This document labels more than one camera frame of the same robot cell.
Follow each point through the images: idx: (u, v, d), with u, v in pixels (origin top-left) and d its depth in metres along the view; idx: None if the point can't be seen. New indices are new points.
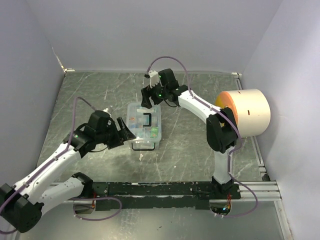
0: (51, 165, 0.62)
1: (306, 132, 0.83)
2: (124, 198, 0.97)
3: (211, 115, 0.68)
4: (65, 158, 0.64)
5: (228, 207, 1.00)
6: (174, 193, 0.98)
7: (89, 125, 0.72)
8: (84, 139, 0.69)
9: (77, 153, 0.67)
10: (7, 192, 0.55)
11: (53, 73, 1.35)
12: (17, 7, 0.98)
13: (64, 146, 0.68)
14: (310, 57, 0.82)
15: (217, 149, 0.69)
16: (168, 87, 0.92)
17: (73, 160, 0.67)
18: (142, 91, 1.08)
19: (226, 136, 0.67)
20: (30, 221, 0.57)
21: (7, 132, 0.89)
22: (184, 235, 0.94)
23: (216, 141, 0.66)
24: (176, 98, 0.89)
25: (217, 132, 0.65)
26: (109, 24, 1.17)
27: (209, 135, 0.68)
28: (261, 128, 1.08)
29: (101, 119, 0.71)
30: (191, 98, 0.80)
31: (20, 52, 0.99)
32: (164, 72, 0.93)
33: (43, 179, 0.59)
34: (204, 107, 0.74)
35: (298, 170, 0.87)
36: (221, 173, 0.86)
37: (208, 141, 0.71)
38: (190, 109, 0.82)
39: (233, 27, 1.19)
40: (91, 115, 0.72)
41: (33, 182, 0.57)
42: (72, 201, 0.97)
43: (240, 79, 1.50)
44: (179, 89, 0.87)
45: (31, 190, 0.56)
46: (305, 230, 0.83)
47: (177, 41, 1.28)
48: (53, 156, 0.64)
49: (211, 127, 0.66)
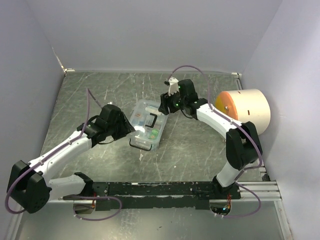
0: (65, 148, 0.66)
1: (306, 131, 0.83)
2: (124, 197, 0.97)
3: (231, 129, 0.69)
4: (79, 143, 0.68)
5: (228, 207, 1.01)
6: (174, 193, 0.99)
7: (101, 117, 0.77)
8: (96, 129, 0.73)
9: (89, 140, 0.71)
10: (21, 168, 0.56)
11: (53, 73, 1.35)
12: (17, 6, 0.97)
13: (77, 132, 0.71)
14: (310, 57, 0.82)
15: (237, 166, 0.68)
16: (187, 100, 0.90)
17: (84, 147, 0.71)
18: (161, 97, 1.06)
19: (246, 153, 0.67)
20: (38, 201, 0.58)
21: (7, 132, 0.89)
22: (184, 235, 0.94)
23: (237, 157, 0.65)
24: (195, 112, 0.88)
25: (238, 148, 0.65)
26: (109, 24, 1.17)
27: (230, 151, 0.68)
28: (261, 128, 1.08)
29: (112, 112, 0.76)
30: (210, 111, 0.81)
31: (19, 52, 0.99)
32: (184, 84, 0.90)
33: (57, 160, 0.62)
34: (224, 120, 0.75)
35: (299, 170, 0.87)
36: (225, 177, 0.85)
37: (227, 158, 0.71)
38: (209, 123, 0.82)
39: (233, 27, 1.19)
40: (104, 108, 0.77)
41: (47, 162, 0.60)
42: (72, 201, 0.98)
43: (240, 79, 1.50)
44: (198, 104, 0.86)
45: (45, 169, 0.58)
46: (305, 230, 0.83)
47: (177, 41, 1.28)
48: (67, 140, 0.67)
49: (231, 142, 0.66)
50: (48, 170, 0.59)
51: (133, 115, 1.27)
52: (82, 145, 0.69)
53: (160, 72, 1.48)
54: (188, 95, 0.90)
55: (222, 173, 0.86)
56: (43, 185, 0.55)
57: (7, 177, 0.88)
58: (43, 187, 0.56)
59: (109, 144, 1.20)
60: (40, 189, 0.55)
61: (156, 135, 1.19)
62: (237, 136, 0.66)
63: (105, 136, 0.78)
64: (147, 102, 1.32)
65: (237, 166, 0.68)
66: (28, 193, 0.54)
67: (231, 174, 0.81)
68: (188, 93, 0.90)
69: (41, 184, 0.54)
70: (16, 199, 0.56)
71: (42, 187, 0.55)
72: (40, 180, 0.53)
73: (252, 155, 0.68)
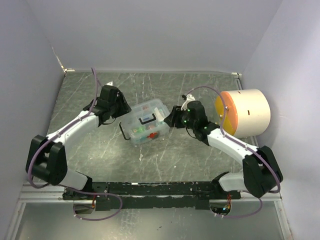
0: (77, 123, 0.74)
1: (306, 131, 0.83)
2: (124, 197, 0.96)
3: (247, 155, 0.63)
4: (88, 119, 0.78)
5: (228, 207, 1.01)
6: (174, 193, 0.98)
7: (101, 98, 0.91)
8: (99, 109, 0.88)
9: (96, 117, 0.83)
10: (40, 142, 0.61)
11: (53, 73, 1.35)
12: (17, 6, 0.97)
13: (84, 112, 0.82)
14: (310, 56, 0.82)
15: (258, 195, 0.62)
16: (197, 124, 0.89)
17: (92, 123, 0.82)
18: (173, 108, 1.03)
19: (266, 180, 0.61)
20: (59, 173, 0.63)
21: (7, 132, 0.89)
22: (184, 235, 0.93)
23: (257, 185, 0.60)
24: (205, 137, 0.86)
25: (256, 175, 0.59)
26: (109, 25, 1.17)
27: (248, 178, 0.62)
28: (260, 128, 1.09)
29: (111, 92, 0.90)
30: (222, 136, 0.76)
31: (19, 52, 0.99)
32: (195, 108, 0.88)
33: (72, 133, 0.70)
34: (237, 145, 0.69)
35: (298, 169, 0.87)
36: (231, 184, 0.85)
37: (246, 186, 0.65)
38: (222, 149, 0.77)
39: (233, 27, 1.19)
40: (103, 89, 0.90)
41: (64, 134, 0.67)
42: (72, 201, 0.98)
43: (240, 79, 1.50)
44: (208, 128, 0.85)
45: (64, 140, 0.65)
46: (306, 229, 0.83)
47: (177, 42, 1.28)
48: (78, 117, 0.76)
49: (248, 169, 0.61)
50: (66, 141, 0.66)
51: (142, 105, 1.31)
52: (90, 121, 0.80)
53: (160, 72, 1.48)
54: (198, 118, 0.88)
55: (228, 180, 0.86)
56: (63, 156, 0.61)
57: (6, 178, 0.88)
58: (62, 158, 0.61)
59: (108, 144, 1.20)
60: (60, 159, 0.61)
61: (138, 132, 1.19)
62: (254, 162, 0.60)
63: (108, 114, 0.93)
64: (160, 105, 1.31)
65: (258, 196, 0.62)
66: (50, 162, 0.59)
67: (239, 187, 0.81)
68: (198, 116, 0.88)
69: (61, 153, 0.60)
70: (37, 174, 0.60)
71: (62, 157, 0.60)
72: (61, 147, 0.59)
73: (273, 183, 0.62)
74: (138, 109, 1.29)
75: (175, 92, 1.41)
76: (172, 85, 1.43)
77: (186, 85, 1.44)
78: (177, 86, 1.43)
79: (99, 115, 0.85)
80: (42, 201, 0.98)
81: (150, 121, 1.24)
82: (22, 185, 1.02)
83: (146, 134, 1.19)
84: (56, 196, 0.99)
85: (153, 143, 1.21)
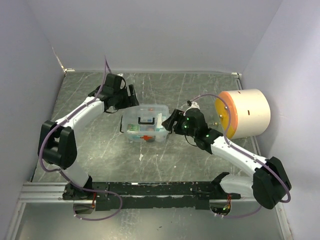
0: (84, 109, 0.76)
1: (306, 132, 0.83)
2: (124, 197, 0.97)
3: (258, 169, 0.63)
4: (95, 105, 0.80)
5: (228, 207, 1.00)
6: (174, 193, 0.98)
7: (107, 85, 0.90)
8: (104, 94, 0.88)
9: (102, 103, 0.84)
10: (49, 127, 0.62)
11: (53, 73, 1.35)
12: (16, 6, 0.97)
13: (91, 98, 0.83)
14: (310, 56, 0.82)
15: (269, 206, 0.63)
16: (197, 132, 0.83)
17: (99, 108, 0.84)
18: (174, 111, 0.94)
19: (278, 192, 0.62)
20: (70, 156, 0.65)
21: (8, 132, 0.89)
22: (184, 235, 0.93)
23: (269, 198, 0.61)
24: (207, 146, 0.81)
25: (269, 189, 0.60)
26: (109, 25, 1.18)
27: (259, 191, 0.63)
28: (259, 128, 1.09)
29: (116, 79, 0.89)
30: (227, 146, 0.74)
31: (19, 52, 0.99)
32: (195, 116, 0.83)
33: (79, 118, 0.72)
34: (246, 157, 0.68)
35: (298, 169, 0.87)
36: (233, 188, 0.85)
37: (256, 196, 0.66)
38: (227, 158, 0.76)
39: (233, 27, 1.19)
40: (108, 75, 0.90)
41: (72, 119, 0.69)
42: (72, 201, 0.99)
43: (240, 79, 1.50)
44: (210, 136, 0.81)
45: (72, 124, 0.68)
46: (306, 230, 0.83)
47: (178, 42, 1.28)
48: (84, 103, 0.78)
49: (260, 183, 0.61)
50: (75, 125, 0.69)
51: (148, 106, 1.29)
52: (96, 107, 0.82)
53: (160, 72, 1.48)
54: (198, 127, 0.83)
55: (229, 183, 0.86)
56: (72, 139, 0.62)
57: (6, 178, 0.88)
58: (72, 142, 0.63)
59: (109, 144, 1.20)
60: (70, 144, 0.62)
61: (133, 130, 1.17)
62: (266, 177, 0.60)
63: (113, 100, 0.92)
64: (165, 113, 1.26)
65: (270, 207, 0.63)
66: (60, 147, 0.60)
67: (240, 191, 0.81)
68: (198, 124, 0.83)
69: (71, 138, 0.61)
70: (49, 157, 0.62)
71: (72, 141, 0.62)
72: (71, 132, 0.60)
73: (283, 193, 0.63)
74: (143, 109, 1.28)
75: (175, 92, 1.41)
76: (172, 85, 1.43)
77: (186, 85, 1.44)
78: (177, 85, 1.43)
79: (104, 100, 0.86)
80: (42, 201, 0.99)
81: (149, 125, 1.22)
82: (22, 185, 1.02)
83: (140, 135, 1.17)
84: (56, 196, 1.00)
85: (153, 143, 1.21)
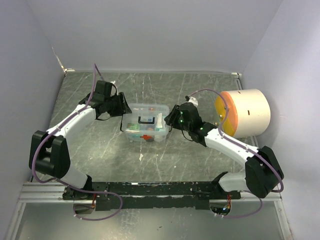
0: (75, 117, 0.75)
1: (307, 131, 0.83)
2: (124, 197, 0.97)
3: (249, 158, 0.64)
4: (86, 112, 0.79)
5: (228, 207, 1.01)
6: (174, 193, 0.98)
7: (98, 92, 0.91)
8: (95, 102, 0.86)
9: (93, 110, 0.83)
10: (40, 137, 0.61)
11: (54, 74, 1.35)
12: (16, 7, 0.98)
13: (81, 105, 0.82)
14: (310, 54, 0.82)
15: (261, 195, 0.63)
16: (192, 125, 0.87)
17: (91, 115, 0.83)
18: (174, 107, 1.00)
19: (269, 180, 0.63)
20: (63, 166, 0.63)
21: (8, 132, 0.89)
22: (184, 236, 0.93)
23: (260, 187, 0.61)
24: (202, 138, 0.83)
25: (260, 177, 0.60)
26: (109, 25, 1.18)
27: (250, 180, 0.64)
28: (261, 128, 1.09)
29: (106, 86, 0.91)
30: (221, 137, 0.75)
31: (19, 53, 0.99)
32: (188, 110, 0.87)
33: (71, 126, 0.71)
34: (237, 147, 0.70)
35: (298, 169, 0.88)
36: (232, 185, 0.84)
37: (248, 186, 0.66)
38: (222, 150, 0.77)
39: (232, 27, 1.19)
40: (98, 82, 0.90)
41: (64, 128, 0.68)
42: (72, 201, 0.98)
43: (240, 79, 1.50)
44: (204, 129, 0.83)
45: (65, 133, 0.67)
46: (307, 230, 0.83)
47: (177, 42, 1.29)
48: (75, 111, 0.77)
49: (251, 171, 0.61)
50: (66, 134, 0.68)
51: (149, 105, 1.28)
52: (88, 114, 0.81)
53: (160, 72, 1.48)
54: (192, 120, 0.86)
55: (228, 181, 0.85)
56: (65, 148, 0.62)
57: (6, 178, 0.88)
58: (64, 151, 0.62)
59: (109, 144, 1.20)
60: (63, 153, 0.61)
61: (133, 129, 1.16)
62: (257, 165, 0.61)
63: (105, 107, 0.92)
64: (165, 113, 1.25)
65: (261, 196, 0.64)
66: (52, 157, 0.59)
67: (240, 187, 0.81)
68: (192, 117, 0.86)
69: (64, 146, 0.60)
70: (41, 170, 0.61)
71: (64, 150, 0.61)
72: (62, 141, 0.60)
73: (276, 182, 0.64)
74: (143, 109, 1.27)
75: (175, 92, 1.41)
76: (171, 85, 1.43)
77: (186, 85, 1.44)
78: (176, 86, 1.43)
79: (95, 108, 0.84)
80: (42, 201, 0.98)
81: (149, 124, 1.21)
82: (22, 185, 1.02)
83: (140, 134, 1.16)
84: (56, 196, 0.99)
85: (153, 143, 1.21)
